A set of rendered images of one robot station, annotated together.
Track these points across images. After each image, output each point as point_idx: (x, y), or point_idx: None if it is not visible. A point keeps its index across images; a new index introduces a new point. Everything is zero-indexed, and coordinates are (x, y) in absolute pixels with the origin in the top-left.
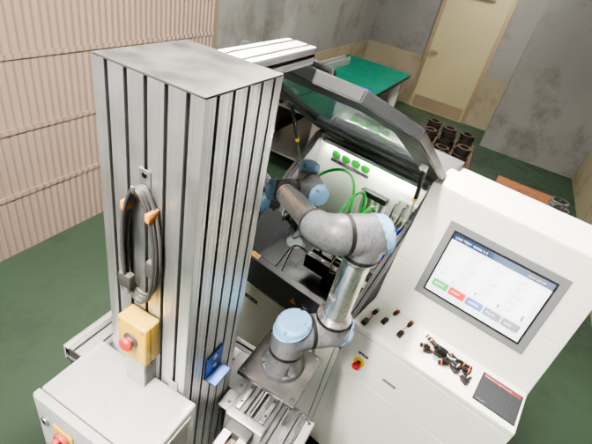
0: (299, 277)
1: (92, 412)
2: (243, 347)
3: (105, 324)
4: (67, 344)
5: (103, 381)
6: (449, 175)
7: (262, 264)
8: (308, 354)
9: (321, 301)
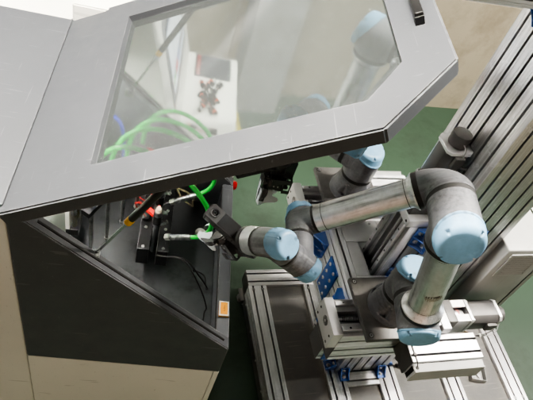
0: (168, 277)
1: (528, 214)
2: (342, 242)
3: (446, 355)
4: (481, 365)
5: (517, 225)
6: (106, 5)
7: (229, 293)
8: (321, 176)
9: (226, 210)
